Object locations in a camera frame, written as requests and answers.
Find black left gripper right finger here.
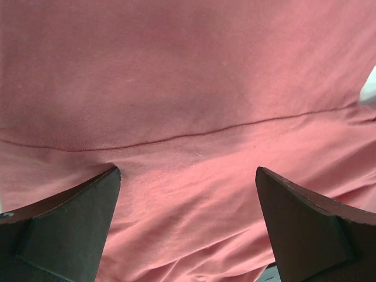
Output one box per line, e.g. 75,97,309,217
256,167,375,281

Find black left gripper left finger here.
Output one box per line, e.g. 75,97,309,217
1,167,121,281

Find pink t-shirt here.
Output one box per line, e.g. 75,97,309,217
1,1,375,281

